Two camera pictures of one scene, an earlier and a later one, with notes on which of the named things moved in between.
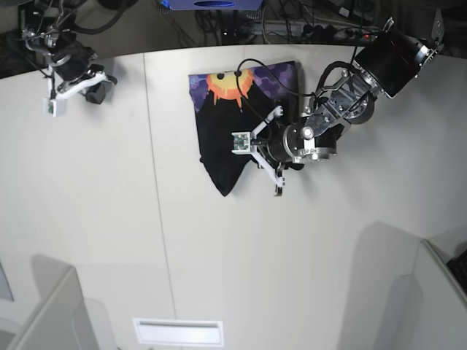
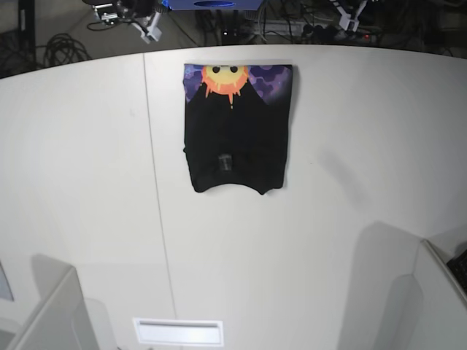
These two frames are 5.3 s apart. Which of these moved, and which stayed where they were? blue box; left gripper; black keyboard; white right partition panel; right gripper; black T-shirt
Moved: black T-shirt; right gripper; left gripper
Stayed: blue box; white right partition panel; black keyboard
